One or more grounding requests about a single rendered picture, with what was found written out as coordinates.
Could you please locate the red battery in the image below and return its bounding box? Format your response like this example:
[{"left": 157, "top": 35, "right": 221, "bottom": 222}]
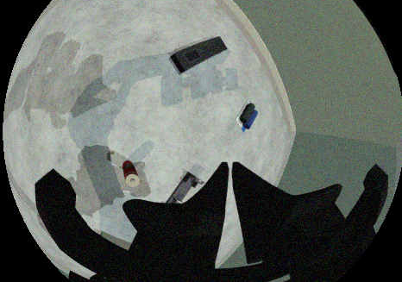
[{"left": 122, "top": 161, "right": 139, "bottom": 187}]

